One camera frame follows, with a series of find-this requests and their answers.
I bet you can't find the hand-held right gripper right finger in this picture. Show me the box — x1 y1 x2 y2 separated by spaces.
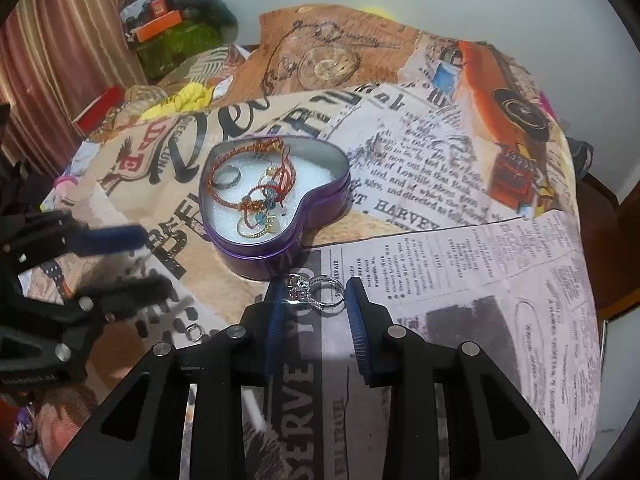
345 276 581 480

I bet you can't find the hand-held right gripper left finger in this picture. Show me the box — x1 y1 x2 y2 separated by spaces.
47 277 301 480

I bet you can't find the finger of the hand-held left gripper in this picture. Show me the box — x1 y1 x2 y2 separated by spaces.
55 276 173 361
0 210 148 273

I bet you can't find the silver gemstone ring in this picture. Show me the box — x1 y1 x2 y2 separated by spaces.
285 272 347 313

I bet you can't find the purple heart-shaped tin box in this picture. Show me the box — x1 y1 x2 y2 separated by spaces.
198 135 351 281

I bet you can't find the gold ring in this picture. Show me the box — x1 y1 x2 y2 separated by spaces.
236 215 266 237

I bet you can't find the red braided bracelet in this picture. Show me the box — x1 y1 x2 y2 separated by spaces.
209 141 297 207

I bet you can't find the newspaper printed blanket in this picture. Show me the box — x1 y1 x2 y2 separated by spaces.
25 5 601 480

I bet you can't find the red box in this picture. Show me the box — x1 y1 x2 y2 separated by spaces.
75 85 126 133

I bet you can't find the yellow cloth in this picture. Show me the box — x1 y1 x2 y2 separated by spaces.
140 82 221 121

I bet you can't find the cluttered green side table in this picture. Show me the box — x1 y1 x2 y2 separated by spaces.
135 20 223 78

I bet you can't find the striped brown curtain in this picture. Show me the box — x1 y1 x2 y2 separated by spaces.
0 0 146 171

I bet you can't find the flat orange box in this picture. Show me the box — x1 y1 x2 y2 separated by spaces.
135 9 183 43

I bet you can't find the white plastic bag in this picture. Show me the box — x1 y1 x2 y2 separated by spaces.
120 0 166 18

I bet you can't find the dark green jacket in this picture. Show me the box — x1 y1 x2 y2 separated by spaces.
172 0 240 41

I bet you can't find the dark grey bag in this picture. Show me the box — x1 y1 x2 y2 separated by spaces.
565 137 596 181

